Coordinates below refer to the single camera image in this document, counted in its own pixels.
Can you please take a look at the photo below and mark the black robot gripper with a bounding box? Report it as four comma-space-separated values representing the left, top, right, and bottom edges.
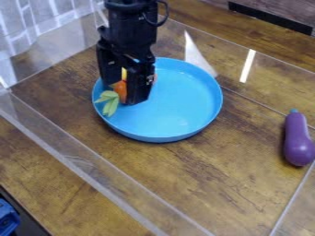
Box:
96, 0, 158, 105

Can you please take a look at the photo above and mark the blue round plate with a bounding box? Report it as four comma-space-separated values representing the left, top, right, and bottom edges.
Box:
102, 57, 223, 143

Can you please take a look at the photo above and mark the purple toy eggplant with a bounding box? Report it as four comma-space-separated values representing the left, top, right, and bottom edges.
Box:
285, 109, 315, 167

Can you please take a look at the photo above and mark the black bar in background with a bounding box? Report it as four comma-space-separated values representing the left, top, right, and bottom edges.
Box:
228, 1, 314, 36

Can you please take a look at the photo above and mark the orange toy carrot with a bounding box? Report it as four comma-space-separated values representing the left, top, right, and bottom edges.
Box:
95, 80, 127, 117

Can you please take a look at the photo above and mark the yellow toy lemon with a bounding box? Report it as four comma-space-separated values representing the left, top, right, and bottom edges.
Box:
122, 67, 127, 81

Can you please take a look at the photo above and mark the clear acrylic enclosure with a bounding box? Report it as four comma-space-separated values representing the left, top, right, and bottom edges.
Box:
0, 0, 315, 236

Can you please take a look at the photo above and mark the blue object at corner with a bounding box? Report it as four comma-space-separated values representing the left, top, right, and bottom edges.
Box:
0, 198, 22, 236

